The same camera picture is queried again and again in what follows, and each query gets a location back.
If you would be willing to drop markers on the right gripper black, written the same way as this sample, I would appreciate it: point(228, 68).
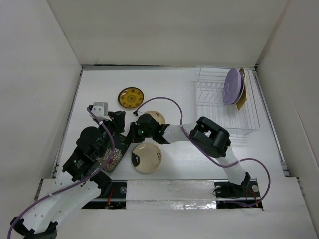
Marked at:
point(133, 137)

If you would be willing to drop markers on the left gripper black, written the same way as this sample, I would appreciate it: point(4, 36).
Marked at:
point(118, 120)

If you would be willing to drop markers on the black floral square plate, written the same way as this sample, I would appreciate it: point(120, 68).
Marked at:
point(121, 148)

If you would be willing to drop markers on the purple round plate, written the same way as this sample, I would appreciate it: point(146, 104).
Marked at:
point(233, 86)

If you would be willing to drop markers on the yellow woven square plate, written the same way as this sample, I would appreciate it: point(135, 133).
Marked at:
point(240, 103)

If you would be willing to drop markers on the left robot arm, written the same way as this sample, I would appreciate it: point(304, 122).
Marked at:
point(83, 177)

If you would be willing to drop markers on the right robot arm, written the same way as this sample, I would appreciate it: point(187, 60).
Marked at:
point(208, 137)

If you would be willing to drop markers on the cream plate black spot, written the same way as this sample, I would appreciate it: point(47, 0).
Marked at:
point(146, 158)

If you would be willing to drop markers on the brown yellow round plate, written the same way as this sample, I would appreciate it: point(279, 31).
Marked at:
point(130, 97)

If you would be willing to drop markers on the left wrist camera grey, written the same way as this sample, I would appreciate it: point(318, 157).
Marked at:
point(100, 110)

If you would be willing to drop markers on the white wire dish rack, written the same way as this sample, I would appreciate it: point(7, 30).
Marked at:
point(209, 84)

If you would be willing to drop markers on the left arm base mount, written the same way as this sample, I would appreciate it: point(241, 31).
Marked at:
point(111, 198)

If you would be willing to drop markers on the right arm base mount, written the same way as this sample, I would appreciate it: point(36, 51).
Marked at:
point(231, 196)

